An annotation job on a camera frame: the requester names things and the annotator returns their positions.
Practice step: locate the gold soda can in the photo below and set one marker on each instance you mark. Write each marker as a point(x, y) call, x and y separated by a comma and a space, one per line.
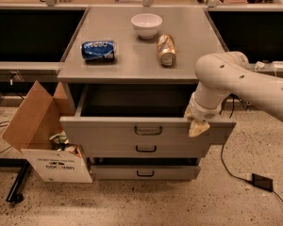
point(166, 50)

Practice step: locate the grey bottom drawer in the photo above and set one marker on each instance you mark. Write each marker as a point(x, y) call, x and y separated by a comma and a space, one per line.
point(185, 173)

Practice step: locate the black power adapter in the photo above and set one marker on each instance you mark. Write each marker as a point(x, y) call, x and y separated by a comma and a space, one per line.
point(262, 182)

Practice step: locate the grey drawer cabinet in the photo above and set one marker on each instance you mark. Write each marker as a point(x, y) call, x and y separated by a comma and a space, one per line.
point(136, 60)

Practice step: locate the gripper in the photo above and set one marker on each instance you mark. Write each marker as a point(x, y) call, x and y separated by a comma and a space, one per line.
point(203, 112)

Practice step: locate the grey top drawer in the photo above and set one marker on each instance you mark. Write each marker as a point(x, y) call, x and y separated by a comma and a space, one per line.
point(139, 115)

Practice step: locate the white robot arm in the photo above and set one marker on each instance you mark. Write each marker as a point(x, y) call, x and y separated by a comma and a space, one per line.
point(226, 73)

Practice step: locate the black metal floor stand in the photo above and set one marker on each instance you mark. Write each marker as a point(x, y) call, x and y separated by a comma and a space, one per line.
point(15, 195)

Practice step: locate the cardboard box with trash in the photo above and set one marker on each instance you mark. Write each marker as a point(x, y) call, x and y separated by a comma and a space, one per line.
point(29, 132)

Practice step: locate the grey middle drawer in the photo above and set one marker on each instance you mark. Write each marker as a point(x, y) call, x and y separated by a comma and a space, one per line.
point(147, 151)

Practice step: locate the white ceramic bowl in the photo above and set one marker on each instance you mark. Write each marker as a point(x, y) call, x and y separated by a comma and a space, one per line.
point(146, 25)

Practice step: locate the blue pepsi can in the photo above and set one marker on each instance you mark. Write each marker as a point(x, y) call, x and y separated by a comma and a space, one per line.
point(98, 50)

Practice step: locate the grey drawer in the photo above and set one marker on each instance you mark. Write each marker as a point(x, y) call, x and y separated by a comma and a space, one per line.
point(185, 173)
point(147, 151)
point(139, 115)

